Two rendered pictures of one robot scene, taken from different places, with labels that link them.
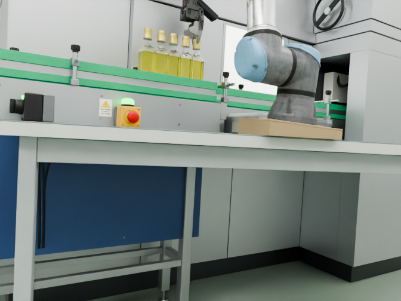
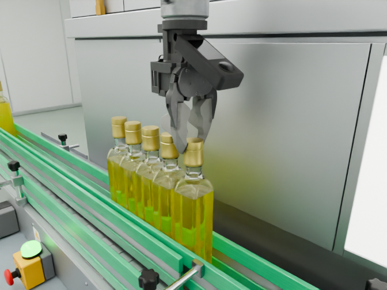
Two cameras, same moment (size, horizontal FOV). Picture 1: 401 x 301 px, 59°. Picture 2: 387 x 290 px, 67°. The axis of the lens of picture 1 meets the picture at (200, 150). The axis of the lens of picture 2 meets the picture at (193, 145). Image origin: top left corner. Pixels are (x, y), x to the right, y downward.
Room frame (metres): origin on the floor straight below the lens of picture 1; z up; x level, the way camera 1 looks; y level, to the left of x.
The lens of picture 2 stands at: (1.46, -0.43, 1.32)
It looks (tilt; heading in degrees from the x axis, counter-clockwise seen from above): 19 degrees down; 76
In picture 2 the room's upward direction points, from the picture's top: straight up
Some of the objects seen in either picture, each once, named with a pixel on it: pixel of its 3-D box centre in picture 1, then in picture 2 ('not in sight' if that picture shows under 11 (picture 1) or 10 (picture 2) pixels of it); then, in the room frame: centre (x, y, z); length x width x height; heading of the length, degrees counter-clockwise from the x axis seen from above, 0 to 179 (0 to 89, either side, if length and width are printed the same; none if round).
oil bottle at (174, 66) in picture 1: (171, 76); (154, 205); (1.52, 0.14, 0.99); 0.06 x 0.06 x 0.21; 33
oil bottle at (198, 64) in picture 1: (194, 79); (193, 226); (1.58, 0.04, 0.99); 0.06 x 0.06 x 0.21; 32
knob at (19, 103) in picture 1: (16, 106); not in sight; (1.04, 0.54, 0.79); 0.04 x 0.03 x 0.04; 32
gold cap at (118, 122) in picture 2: (148, 34); (119, 126); (1.46, 0.24, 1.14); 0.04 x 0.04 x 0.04
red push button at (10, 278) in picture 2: (132, 116); (13, 275); (1.18, 0.23, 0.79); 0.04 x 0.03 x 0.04; 122
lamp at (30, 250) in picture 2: (127, 102); (30, 248); (1.22, 0.26, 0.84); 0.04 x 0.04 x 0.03
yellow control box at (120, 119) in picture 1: (127, 117); (33, 266); (1.22, 0.25, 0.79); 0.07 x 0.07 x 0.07; 32
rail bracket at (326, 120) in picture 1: (323, 112); not in sight; (1.84, -0.62, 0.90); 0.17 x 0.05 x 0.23; 32
